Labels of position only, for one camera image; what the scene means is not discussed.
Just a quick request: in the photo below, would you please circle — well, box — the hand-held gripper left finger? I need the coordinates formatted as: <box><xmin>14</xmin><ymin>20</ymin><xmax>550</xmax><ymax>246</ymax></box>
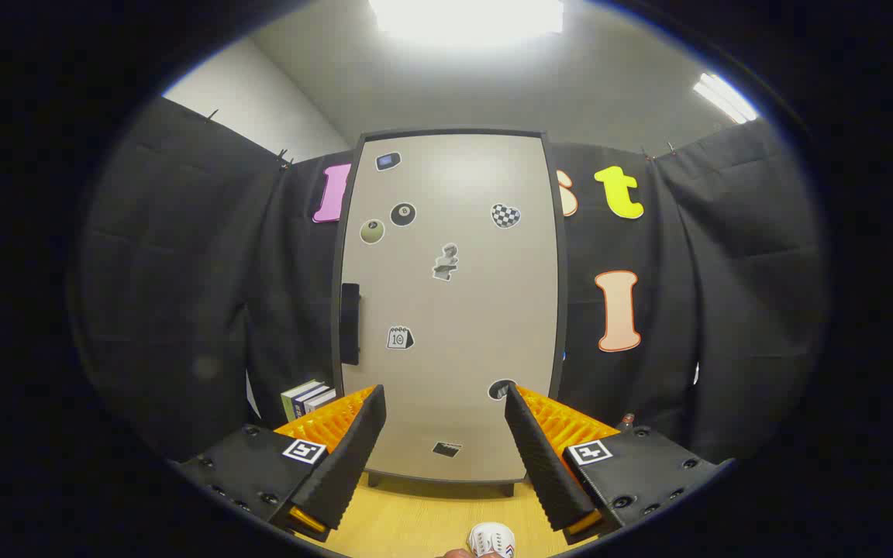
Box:
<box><xmin>175</xmin><ymin>384</ymin><xmax>387</xmax><ymax>543</ymax></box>

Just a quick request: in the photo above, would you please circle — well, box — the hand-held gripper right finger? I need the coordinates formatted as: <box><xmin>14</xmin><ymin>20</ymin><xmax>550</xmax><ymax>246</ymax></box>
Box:
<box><xmin>504</xmin><ymin>384</ymin><xmax>734</xmax><ymax>546</ymax></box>

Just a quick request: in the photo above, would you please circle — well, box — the white canvas shoe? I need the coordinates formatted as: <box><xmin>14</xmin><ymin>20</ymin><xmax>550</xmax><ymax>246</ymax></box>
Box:
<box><xmin>467</xmin><ymin>522</ymin><xmax>516</xmax><ymax>558</ymax></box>

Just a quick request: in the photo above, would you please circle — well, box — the black door handle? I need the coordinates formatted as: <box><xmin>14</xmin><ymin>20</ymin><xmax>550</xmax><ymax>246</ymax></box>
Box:
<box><xmin>340</xmin><ymin>283</ymin><xmax>360</xmax><ymax>366</ymax></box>

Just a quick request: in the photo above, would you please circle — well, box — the dark grey shoe cabinet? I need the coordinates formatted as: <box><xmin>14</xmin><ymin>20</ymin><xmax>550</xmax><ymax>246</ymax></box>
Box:
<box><xmin>329</xmin><ymin>128</ymin><xmax>570</xmax><ymax>498</ymax></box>

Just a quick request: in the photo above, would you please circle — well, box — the beige shoe cabinet door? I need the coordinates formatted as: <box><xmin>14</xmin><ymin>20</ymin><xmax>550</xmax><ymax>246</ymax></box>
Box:
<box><xmin>340</xmin><ymin>133</ymin><xmax>561</xmax><ymax>483</ymax></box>

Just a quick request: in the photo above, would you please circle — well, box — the navy blue book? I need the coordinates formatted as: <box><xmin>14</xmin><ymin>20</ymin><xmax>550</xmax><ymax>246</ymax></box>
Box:
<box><xmin>292</xmin><ymin>385</ymin><xmax>331</xmax><ymax>419</ymax></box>

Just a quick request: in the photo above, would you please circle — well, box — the green spine book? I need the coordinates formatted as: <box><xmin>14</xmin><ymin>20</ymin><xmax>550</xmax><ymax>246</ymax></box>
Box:
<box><xmin>281</xmin><ymin>380</ymin><xmax>323</xmax><ymax>422</ymax></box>

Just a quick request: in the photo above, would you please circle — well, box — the narrow ceiling light panel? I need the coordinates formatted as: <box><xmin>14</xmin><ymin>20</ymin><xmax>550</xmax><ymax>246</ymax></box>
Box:
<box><xmin>693</xmin><ymin>73</ymin><xmax>759</xmax><ymax>125</ymax></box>

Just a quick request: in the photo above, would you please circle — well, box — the large ceiling light panel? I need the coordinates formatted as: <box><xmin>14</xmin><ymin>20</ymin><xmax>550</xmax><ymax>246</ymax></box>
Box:
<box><xmin>369</xmin><ymin>0</ymin><xmax>565</xmax><ymax>41</ymax></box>

